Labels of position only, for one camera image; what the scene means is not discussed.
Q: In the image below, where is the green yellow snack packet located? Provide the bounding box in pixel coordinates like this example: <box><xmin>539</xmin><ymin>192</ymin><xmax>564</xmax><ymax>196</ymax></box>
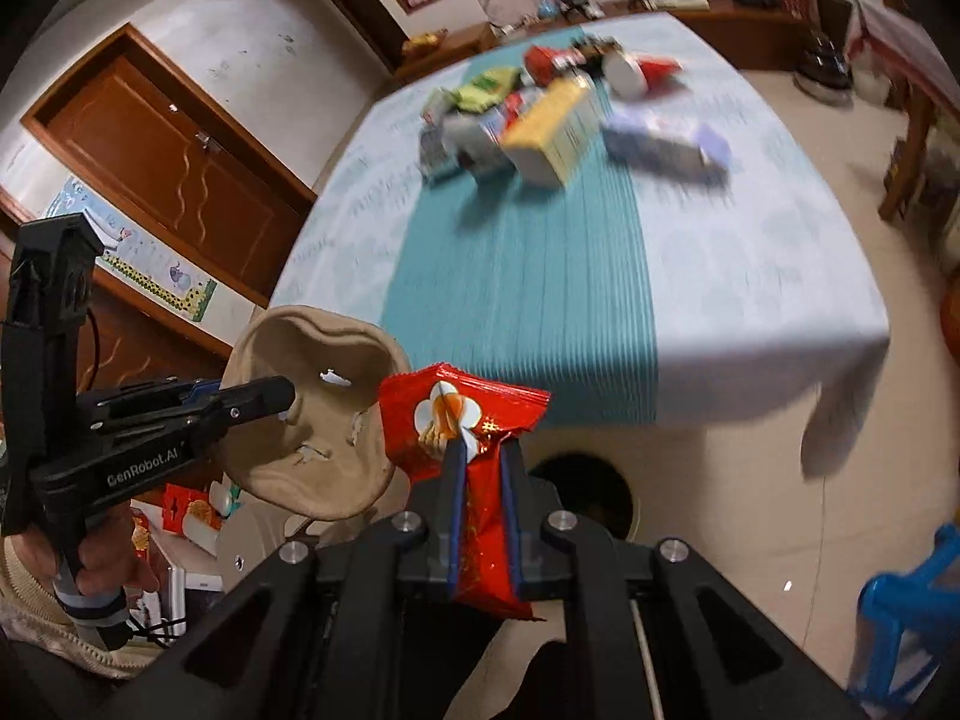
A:
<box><xmin>450</xmin><ymin>67</ymin><xmax>524</xmax><ymax>112</ymax></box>

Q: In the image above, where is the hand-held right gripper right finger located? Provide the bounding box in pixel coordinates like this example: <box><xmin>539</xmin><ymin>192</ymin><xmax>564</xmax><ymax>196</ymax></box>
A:
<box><xmin>499</xmin><ymin>441</ymin><xmax>863</xmax><ymax>720</ymax></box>

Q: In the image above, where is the yellow cardboard box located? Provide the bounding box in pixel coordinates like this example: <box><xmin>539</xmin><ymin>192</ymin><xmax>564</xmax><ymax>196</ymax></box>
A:
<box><xmin>501</xmin><ymin>79</ymin><xmax>605</xmax><ymax>188</ymax></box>

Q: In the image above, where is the person's left forearm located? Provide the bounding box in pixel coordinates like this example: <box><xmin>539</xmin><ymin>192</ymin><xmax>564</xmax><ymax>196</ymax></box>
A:
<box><xmin>0</xmin><ymin>532</ymin><xmax>177</xmax><ymax>665</ymax></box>

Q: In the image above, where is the wooden side table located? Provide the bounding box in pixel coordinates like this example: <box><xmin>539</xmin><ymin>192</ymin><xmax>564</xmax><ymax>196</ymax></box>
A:
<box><xmin>855</xmin><ymin>11</ymin><xmax>960</xmax><ymax>224</ymax></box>

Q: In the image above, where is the black round appliance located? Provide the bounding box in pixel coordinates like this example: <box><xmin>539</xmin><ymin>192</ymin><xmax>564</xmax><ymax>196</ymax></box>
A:
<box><xmin>795</xmin><ymin>30</ymin><xmax>856</xmax><ymax>95</ymax></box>

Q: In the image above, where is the round dark trash bin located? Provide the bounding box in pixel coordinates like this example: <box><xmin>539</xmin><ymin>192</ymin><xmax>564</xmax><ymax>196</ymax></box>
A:
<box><xmin>525</xmin><ymin>452</ymin><xmax>638</xmax><ymax>541</ymax></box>

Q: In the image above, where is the red printed box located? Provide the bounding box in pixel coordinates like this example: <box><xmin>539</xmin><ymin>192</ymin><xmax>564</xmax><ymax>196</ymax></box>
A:
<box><xmin>161</xmin><ymin>484</ymin><xmax>224</xmax><ymax>539</ymax></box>

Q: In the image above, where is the red crumpled packet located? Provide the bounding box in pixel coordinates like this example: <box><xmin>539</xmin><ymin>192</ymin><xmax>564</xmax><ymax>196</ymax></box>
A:
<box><xmin>523</xmin><ymin>45</ymin><xmax>578</xmax><ymax>85</ymax></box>

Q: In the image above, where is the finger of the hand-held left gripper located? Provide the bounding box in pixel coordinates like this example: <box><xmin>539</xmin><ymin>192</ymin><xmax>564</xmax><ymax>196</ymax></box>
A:
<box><xmin>79</xmin><ymin>381</ymin><xmax>226</xmax><ymax>425</ymax></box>
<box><xmin>176</xmin><ymin>376</ymin><xmax>297</xmax><ymax>443</ymax></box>

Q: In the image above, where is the black cable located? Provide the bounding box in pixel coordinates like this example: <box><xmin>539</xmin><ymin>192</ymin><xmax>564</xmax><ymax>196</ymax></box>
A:
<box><xmin>84</xmin><ymin>311</ymin><xmax>106</xmax><ymax>383</ymax></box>

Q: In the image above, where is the children's wall poster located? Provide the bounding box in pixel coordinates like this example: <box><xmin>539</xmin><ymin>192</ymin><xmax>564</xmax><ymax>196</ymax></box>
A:
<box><xmin>45</xmin><ymin>176</ymin><xmax>218</xmax><ymax>323</ymax></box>

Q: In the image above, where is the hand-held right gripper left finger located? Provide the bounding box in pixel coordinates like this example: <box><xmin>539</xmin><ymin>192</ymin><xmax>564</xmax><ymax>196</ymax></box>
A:
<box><xmin>97</xmin><ymin>441</ymin><xmax>467</xmax><ymax>720</ymax></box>

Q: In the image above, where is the person's left hand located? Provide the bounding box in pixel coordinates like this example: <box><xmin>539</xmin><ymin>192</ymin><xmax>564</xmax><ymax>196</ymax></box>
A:
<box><xmin>22</xmin><ymin>510</ymin><xmax>160</xmax><ymax>595</ymax></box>

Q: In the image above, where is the red snack packet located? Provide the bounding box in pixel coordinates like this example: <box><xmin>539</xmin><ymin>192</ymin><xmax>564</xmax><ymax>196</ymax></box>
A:
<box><xmin>377</xmin><ymin>364</ymin><xmax>552</xmax><ymax>623</ymax></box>

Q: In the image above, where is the purple and white box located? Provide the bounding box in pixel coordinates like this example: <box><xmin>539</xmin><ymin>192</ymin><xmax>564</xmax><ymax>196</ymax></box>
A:
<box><xmin>600</xmin><ymin>106</ymin><xmax>734</xmax><ymax>188</ymax></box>

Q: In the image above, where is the blue plastic stool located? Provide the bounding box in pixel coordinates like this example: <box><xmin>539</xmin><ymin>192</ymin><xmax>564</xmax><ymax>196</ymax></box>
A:
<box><xmin>847</xmin><ymin>521</ymin><xmax>960</xmax><ymax>713</ymax></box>

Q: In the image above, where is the long wooden sideboard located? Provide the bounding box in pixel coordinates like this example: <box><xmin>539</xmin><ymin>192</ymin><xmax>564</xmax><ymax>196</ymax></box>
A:
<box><xmin>394</xmin><ymin>0</ymin><xmax>820</xmax><ymax>83</ymax></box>

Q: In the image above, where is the brown wooden door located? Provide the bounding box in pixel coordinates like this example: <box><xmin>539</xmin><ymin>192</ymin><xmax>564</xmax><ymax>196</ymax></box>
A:
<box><xmin>21</xmin><ymin>22</ymin><xmax>320</xmax><ymax>308</ymax></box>

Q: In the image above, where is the red paper cup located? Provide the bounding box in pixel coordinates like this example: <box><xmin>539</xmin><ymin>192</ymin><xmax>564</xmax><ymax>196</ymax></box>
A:
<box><xmin>604</xmin><ymin>52</ymin><xmax>685</xmax><ymax>100</ymax></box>

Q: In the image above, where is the red and white packet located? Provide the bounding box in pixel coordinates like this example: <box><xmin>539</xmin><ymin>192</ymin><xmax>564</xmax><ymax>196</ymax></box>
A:
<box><xmin>499</xmin><ymin>86</ymin><xmax>545</xmax><ymax>128</ymax></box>

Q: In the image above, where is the grey foil packet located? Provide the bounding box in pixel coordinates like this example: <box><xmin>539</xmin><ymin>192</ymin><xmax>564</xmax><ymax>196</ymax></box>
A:
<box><xmin>420</xmin><ymin>109</ymin><xmax>511</xmax><ymax>181</ymax></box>

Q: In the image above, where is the brown wooden cabinet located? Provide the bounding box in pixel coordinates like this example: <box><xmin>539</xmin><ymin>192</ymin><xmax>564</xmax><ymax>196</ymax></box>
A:
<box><xmin>0</xmin><ymin>195</ymin><xmax>235</xmax><ymax>410</ymax></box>

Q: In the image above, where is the teal and white tablecloth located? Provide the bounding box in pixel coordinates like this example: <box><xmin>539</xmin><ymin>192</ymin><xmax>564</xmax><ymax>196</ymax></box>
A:
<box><xmin>268</xmin><ymin>11</ymin><xmax>892</xmax><ymax>477</ymax></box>

